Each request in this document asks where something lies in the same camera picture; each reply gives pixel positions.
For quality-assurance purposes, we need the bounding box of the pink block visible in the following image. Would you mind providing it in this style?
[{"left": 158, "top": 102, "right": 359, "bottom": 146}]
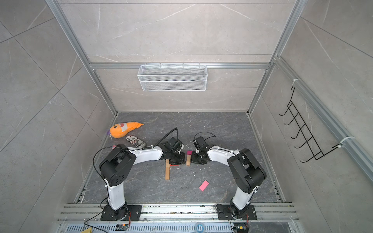
[{"left": 199, "top": 180, "right": 209, "bottom": 191}]

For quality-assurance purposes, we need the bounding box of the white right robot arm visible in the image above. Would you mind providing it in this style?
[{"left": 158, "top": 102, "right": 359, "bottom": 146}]
[{"left": 191, "top": 136, "right": 267, "bottom": 220}]

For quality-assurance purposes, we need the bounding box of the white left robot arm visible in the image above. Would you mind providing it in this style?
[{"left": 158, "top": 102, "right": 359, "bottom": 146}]
[{"left": 94, "top": 128, "right": 186, "bottom": 211}]

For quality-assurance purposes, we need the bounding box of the small printed packet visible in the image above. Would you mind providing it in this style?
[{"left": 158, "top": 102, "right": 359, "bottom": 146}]
[{"left": 125, "top": 135, "right": 146, "bottom": 148}]

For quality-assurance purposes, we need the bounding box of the orange plush toy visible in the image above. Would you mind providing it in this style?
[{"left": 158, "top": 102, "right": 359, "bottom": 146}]
[{"left": 107, "top": 122, "right": 144, "bottom": 138}]

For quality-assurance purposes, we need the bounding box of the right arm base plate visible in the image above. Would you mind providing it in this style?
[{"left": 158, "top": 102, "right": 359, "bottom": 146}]
[{"left": 215, "top": 204, "right": 257, "bottom": 220}]

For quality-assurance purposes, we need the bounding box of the white wire basket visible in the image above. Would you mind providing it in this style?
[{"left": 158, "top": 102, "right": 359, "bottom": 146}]
[{"left": 138, "top": 64, "right": 208, "bottom": 91}]

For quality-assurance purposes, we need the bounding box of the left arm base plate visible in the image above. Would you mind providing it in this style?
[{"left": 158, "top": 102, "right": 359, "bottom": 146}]
[{"left": 100, "top": 204, "right": 142, "bottom": 221}]

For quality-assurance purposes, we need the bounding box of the black wire hook rack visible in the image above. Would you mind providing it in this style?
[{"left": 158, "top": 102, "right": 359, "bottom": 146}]
[{"left": 279, "top": 86, "right": 354, "bottom": 164}]

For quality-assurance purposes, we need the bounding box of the aluminium rail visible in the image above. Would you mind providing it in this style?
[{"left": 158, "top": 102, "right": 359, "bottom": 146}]
[{"left": 56, "top": 203, "right": 300, "bottom": 223}]

